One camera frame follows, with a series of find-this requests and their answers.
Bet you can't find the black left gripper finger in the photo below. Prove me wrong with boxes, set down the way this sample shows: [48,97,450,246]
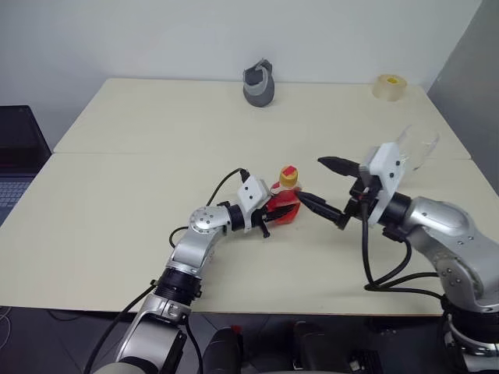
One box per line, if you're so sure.
[267,206,299,224]

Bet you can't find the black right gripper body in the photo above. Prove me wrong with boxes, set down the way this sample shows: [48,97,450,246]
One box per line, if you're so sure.
[334,161,382,231]

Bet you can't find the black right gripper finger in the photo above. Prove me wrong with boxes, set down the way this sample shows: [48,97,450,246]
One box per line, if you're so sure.
[317,156,360,181]
[297,190,345,225]

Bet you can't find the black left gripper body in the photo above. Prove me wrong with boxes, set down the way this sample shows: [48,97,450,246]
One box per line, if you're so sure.
[249,206,274,240]

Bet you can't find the red bottle with yellow cap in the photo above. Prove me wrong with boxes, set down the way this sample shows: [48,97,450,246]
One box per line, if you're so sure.
[266,165,303,228]

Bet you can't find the clear plastic cup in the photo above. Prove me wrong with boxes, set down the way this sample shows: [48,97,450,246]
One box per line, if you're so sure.
[395,124,441,173]

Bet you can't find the translucent tape roll yellow core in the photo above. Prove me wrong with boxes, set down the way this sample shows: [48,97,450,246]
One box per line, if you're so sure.
[371,73,409,104]

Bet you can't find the dark rounded shape red tip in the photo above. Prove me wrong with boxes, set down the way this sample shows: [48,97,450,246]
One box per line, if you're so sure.
[202,324,246,374]

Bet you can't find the dark open laptop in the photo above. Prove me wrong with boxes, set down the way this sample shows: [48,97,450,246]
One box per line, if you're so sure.
[0,104,54,228]

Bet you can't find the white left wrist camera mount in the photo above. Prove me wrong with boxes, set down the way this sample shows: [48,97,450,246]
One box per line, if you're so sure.
[235,175,273,234]

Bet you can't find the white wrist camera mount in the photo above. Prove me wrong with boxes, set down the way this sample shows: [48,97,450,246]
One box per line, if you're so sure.
[359,142,407,228]
[235,175,273,234]

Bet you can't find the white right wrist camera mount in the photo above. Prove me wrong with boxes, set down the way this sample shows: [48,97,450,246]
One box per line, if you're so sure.
[359,142,407,228]

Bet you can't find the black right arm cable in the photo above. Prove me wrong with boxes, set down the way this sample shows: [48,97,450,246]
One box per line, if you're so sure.
[359,174,448,302]

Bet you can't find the thin white floor cable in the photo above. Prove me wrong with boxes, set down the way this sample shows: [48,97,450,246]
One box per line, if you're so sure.
[0,305,13,351]

